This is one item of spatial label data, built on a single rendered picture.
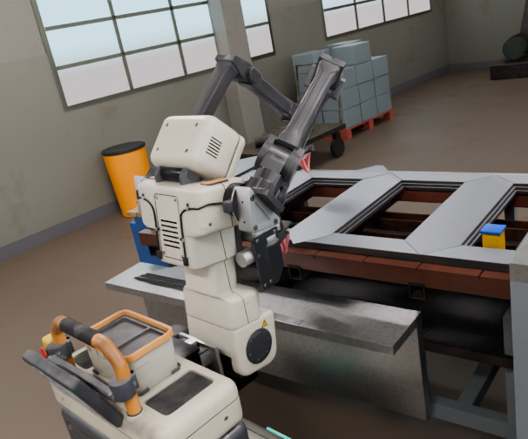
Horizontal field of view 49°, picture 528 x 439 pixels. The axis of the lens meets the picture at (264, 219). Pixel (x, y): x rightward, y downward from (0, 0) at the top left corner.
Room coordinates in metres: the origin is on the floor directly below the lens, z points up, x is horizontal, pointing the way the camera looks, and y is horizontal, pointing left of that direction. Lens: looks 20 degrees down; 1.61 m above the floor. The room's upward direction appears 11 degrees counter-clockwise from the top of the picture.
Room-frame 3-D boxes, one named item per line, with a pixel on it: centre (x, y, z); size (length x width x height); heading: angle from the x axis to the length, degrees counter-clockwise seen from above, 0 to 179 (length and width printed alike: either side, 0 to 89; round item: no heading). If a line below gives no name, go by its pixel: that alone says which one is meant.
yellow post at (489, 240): (1.56, -0.66, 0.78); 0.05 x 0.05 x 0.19; 49
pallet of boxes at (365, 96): (7.31, -1.31, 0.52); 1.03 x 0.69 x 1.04; 133
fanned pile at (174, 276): (2.12, 0.39, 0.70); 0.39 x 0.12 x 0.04; 49
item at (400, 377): (1.93, 0.09, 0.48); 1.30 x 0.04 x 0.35; 49
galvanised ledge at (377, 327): (1.86, 0.14, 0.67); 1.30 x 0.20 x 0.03; 49
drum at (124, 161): (5.47, 1.18, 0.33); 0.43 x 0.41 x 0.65; 131
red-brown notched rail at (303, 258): (1.82, -0.09, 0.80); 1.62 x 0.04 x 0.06; 49
